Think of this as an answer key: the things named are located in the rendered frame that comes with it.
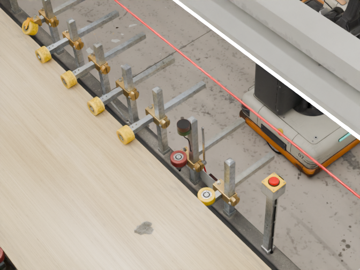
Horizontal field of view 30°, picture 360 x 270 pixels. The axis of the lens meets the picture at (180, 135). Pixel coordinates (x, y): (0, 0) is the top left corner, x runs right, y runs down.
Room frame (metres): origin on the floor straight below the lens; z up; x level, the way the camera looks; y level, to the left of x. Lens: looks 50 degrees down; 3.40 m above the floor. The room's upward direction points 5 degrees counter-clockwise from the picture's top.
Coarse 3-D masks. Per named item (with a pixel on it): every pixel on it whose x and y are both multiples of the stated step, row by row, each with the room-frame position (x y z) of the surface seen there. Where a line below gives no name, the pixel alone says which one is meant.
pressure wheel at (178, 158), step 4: (172, 152) 1.97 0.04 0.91; (176, 152) 1.97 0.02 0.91; (180, 152) 1.97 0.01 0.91; (184, 152) 1.97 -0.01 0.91; (172, 156) 1.95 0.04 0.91; (176, 156) 1.95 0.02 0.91; (180, 156) 1.95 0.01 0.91; (184, 156) 1.94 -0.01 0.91; (172, 160) 1.93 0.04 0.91; (176, 160) 1.92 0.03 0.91; (180, 160) 1.92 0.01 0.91; (184, 160) 1.92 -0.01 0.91; (172, 164) 1.92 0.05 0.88; (176, 164) 1.91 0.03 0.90; (180, 164) 1.91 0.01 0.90; (184, 164) 1.92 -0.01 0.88
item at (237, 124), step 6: (240, 120) 2.18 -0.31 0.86; (228, 126) 2.14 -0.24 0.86; (234, 126) 2.14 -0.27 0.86; (240, 126) 2.16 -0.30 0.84; (222, 132) 2.11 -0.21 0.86; (228, 132) 2.11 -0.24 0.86; (210, 138) 2.08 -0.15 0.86; (216, 138) 2.07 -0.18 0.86; (222, 138) 2.09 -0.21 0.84; (210, 144) 2.04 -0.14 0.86; (180, 168) 1.93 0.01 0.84
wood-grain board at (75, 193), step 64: (0, 64) 2.68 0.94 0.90; (0, 128) 2.22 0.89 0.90; (64, 128) 2.19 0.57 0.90; (0, 192) 1.83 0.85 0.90; (64, 192) 1.80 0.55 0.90; (128, 192) 1.77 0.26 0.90; (64, 256) 1.47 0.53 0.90; (128, 256) 1.44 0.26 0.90; (192, 256) 1.41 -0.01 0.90; (256, 256) 1.39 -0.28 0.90
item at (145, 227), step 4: (144, 224) 1.58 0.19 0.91; (148, 224) 1.58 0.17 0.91; (136, 228) 1.57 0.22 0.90; (140, 228) 1.57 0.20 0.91; (144, 228) 1.56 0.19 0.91; (148, 228) 1.56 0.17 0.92; (152, 228) 1.57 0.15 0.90; (136, 232) 1.55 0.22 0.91; (140, 232) 1.54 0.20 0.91; (144, 232) 1.55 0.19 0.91; (148, 232) 1.55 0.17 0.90
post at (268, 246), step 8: (272, 208) 1.51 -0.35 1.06; (272, 216) 1.51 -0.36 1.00; (264, 224) 1.54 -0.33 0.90; (272, 224) 1.52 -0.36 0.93; (264, 232) 1.53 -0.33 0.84; (272, 232) 1.52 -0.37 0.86; (264, 240) 1.53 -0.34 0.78; (272, 240) 1.51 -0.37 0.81; (264, 248) 1.53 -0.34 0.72; (272, 248) 1.51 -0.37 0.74
